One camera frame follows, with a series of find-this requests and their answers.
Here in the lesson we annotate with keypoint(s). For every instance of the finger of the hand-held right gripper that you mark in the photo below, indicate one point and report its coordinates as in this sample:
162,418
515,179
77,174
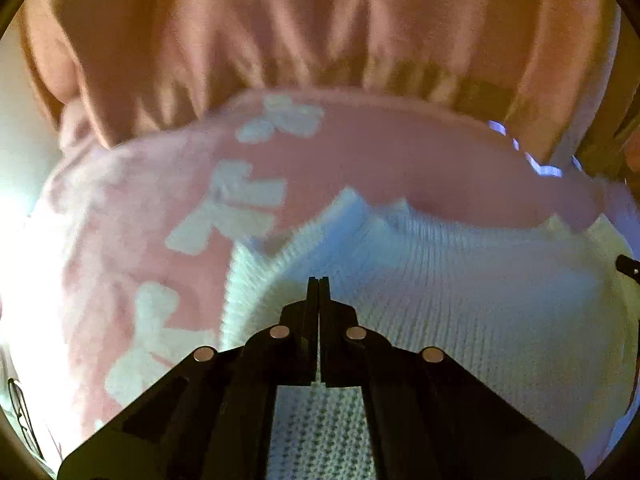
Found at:
630,265

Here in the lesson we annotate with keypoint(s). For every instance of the pink blanket with white bows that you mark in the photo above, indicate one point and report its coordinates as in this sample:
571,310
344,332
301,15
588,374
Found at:
125,240

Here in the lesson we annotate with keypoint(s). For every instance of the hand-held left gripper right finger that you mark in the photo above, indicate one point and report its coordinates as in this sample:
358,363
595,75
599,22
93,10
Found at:
326,325

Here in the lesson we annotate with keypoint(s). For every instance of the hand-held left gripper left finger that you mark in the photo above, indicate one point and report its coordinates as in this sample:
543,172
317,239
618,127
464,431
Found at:
311,325

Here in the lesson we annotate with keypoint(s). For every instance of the orange curtain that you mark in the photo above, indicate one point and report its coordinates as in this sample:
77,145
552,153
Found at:
250,25

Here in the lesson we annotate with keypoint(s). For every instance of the black-rimmed eyeglasses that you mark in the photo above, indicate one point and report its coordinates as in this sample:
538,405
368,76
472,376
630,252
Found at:
20,405

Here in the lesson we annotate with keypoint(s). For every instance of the white red black knit sweater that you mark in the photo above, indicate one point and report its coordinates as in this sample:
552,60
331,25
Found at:
450,285

